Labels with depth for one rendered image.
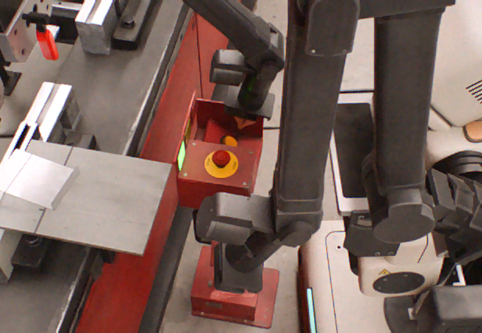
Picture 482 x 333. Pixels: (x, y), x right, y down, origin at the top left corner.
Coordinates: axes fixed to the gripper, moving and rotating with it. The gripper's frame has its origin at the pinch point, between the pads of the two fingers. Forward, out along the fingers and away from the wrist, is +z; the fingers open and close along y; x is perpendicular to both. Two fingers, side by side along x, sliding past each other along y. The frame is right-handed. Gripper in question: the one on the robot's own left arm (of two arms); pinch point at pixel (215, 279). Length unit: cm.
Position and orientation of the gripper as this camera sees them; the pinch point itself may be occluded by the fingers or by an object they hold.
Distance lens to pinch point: 105.8
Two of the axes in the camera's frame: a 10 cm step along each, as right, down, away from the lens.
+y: 0.4, 8.2, -5.6
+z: -4.5, 5.2, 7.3
